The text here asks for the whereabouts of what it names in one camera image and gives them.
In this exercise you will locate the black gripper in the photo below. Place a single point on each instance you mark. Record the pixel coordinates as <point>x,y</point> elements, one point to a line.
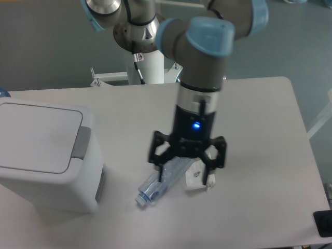
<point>190,138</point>

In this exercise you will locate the white trash can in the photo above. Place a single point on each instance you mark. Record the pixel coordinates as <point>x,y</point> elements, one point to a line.
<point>50,155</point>

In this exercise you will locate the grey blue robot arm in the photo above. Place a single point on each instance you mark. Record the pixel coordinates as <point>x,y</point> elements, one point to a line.
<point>201,45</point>

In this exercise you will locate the blue object behind can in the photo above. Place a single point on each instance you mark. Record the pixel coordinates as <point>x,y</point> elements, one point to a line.
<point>4,93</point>

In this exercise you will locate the white crumpled wrapper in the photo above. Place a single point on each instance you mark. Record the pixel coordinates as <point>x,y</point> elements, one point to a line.
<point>192,179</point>

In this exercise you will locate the clear blue plastic bottle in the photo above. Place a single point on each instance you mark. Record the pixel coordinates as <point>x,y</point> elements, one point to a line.
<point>152,189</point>

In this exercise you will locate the black device at edge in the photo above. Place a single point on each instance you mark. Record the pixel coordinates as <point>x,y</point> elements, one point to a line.
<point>323,222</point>

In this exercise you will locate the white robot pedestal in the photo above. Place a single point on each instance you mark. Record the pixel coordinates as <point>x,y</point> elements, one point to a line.
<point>144,62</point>

